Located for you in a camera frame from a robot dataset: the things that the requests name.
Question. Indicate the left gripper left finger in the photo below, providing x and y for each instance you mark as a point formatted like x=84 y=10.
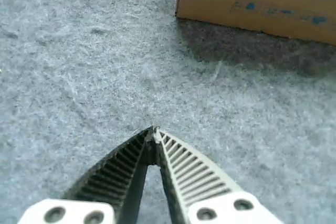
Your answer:
x=113 y=176

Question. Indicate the cardboard box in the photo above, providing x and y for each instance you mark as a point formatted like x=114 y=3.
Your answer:
x=258 y=2

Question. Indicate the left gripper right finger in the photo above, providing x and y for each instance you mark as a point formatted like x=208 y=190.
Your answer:
x=194 y=174

